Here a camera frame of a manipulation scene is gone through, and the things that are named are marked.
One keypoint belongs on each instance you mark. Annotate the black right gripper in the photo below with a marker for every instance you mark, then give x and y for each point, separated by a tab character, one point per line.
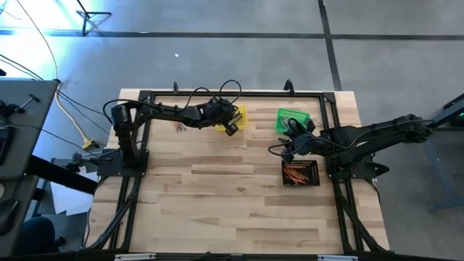
306	143

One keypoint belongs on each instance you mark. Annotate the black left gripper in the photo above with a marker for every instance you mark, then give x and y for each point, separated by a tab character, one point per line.
217	112

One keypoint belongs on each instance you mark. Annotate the grey screws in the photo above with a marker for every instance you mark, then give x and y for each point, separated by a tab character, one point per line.
286	125

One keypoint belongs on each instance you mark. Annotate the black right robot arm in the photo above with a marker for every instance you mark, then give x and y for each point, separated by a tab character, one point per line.
373	136

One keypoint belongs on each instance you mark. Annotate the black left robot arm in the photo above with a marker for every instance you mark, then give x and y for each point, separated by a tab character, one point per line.
170	112

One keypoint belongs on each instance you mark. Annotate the yellow plastic basket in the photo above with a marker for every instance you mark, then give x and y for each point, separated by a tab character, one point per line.
244	121

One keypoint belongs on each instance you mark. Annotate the black plastic basket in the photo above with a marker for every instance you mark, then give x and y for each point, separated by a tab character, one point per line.
314	174

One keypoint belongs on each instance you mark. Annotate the green plastic basket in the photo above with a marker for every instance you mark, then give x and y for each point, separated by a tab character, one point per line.
302	114

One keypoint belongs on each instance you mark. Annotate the black clamp with rod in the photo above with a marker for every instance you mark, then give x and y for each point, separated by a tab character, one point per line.
76	159

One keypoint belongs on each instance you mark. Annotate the black floor stand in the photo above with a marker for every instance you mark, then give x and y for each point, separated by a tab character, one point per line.
94	13

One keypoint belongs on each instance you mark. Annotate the black table support beam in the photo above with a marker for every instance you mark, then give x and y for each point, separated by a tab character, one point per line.
61	177

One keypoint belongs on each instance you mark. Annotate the white paper sheet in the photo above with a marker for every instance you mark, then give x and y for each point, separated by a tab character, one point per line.
69	199

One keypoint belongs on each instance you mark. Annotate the grey side table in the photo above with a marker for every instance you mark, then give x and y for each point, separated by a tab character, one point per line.
32	145

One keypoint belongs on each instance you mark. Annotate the black desk clamp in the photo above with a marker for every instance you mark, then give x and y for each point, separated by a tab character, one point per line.
9	108

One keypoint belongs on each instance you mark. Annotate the person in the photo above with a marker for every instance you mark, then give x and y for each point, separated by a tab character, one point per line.
38	233

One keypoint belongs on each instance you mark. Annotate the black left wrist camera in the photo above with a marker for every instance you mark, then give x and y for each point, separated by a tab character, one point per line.
231	128

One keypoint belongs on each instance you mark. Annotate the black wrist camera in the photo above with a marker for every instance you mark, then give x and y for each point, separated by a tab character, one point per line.
308	125
231	128

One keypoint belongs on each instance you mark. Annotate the black aluminium table frame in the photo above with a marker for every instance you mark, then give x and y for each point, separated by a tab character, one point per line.
261	94

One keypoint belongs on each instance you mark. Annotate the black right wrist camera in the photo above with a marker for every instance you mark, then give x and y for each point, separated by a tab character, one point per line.
308	125

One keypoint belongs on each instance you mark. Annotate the large black frame clamp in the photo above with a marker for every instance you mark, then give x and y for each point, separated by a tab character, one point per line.
289	87

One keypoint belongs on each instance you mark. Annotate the small black frame clamp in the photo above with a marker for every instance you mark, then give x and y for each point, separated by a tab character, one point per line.
175	87

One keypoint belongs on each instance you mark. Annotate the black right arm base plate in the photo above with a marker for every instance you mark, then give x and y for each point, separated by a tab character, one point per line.
377	169

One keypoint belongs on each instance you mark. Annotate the white table edge bracket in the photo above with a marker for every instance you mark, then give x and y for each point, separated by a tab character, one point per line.
135	256
337	258

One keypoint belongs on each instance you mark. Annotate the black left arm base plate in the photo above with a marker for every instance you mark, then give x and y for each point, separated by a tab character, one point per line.
108	168

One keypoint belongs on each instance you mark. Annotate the blue-grey metal table frame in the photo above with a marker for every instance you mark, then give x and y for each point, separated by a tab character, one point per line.
434	177

